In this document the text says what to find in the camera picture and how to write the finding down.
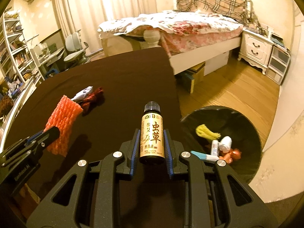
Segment white bookshelf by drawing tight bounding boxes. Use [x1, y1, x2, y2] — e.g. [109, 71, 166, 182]
[0, 11, 45, 86]

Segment white study desk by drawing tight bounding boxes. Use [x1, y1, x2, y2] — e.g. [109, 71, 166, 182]
[30, 37, 66, 73]

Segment white plastic bag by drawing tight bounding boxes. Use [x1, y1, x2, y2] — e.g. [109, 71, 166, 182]
[220, 136, 232, 151]

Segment plastic drawer unit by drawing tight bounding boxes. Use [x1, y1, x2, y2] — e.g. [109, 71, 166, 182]
[266, 34, 291, 86]

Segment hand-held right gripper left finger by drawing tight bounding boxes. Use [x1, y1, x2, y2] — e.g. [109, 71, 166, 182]
[26, 128, 141, 228]

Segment bed with floral quilt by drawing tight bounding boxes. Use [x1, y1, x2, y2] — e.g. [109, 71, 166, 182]
[98, 0, 253, 75]

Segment small cardboard box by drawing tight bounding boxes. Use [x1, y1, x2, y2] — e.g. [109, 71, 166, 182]
[188, 63, 206, 94]

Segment silver blue wrapper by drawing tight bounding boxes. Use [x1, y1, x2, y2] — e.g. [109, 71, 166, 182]
[71, 86, 93, 101]

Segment white desk chair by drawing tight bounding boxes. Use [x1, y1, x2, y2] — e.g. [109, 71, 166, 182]
[64, 30, 92, 63]

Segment beige label bottle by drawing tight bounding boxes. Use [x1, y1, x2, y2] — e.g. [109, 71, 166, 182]
[139, 101, 165, 164]

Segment floral quilt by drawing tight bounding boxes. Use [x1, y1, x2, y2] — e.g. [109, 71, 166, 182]
[98, 10, 244, 53]

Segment teal and white tube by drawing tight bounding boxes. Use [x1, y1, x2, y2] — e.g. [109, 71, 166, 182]
[191, 150, 220, 162]

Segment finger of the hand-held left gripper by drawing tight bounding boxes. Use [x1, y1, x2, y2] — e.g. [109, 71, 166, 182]
[25, 126, 61, 149]

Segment brown fuzzy toy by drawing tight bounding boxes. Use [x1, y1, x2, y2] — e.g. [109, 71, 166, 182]
[0, 95, 13, 118]

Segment white under-bed box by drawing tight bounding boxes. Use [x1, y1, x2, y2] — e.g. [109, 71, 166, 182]
[204, 52, 230, 76]

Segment red plastic bag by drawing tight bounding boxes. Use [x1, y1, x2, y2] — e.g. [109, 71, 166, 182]
[220, 148, 242, 164]

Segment dark red wrapper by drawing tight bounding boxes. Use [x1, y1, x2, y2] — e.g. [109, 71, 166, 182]
[81, 87, 105, 112]

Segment black lined trash bin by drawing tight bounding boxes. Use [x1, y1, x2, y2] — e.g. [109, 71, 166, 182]
[180, 106, 262, 184]

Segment yellow foam fruit net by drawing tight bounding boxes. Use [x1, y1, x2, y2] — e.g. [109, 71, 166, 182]
[195, 124, 220, 139]

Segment white nightstand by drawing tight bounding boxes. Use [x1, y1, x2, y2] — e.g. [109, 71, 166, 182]
[237, 27, 273, 75]

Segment red foam fruit net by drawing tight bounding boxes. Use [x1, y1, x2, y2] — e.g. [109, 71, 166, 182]
[43, 95, 83, 158]

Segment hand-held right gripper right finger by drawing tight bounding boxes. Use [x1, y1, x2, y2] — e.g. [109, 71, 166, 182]
[163, 129, 278, 228]

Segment cream curtains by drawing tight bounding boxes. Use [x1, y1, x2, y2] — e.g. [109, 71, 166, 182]
[53, 0, 158, 53]

